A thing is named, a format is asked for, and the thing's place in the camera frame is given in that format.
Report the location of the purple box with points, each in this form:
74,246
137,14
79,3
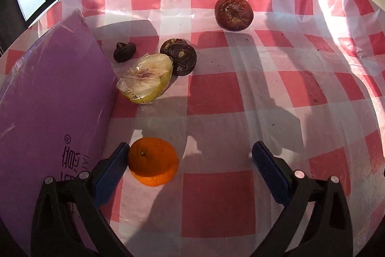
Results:
51,112

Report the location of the small dark water chestnut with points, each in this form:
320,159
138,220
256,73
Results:
124,51

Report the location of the reddish-brown round fruit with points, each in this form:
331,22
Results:
233,12

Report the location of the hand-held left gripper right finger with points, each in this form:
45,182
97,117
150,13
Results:
272,172

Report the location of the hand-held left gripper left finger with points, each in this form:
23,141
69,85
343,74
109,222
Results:
109,172

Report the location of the plastic-wrapped pear half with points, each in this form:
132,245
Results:
146,79

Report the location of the orange tangerine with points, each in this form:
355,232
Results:
153,162

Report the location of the large dark water chestnut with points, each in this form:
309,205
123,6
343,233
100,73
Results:
179,56

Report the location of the pink checkered tablecloth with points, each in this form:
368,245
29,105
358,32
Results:
240,94

